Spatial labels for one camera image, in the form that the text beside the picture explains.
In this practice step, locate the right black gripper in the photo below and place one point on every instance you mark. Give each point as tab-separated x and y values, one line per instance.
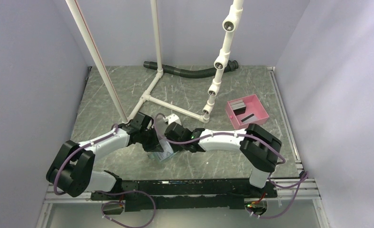
175	147

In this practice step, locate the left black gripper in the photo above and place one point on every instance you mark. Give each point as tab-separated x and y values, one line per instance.
154	146

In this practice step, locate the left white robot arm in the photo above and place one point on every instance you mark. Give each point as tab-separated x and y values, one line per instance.
71	171

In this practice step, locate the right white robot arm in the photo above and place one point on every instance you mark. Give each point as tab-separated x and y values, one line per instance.
260	147

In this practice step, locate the grey card stack in tray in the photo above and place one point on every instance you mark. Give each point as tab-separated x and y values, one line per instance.
238	107

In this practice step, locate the pink plastic card tray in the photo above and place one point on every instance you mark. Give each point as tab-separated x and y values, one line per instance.
253	106

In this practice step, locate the black striped card in tray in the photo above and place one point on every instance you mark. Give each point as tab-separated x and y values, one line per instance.
249	119

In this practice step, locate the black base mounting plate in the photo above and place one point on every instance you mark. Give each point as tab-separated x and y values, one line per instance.
232	193

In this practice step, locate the white PVC pipe frame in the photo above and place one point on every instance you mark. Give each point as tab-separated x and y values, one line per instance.
230	25

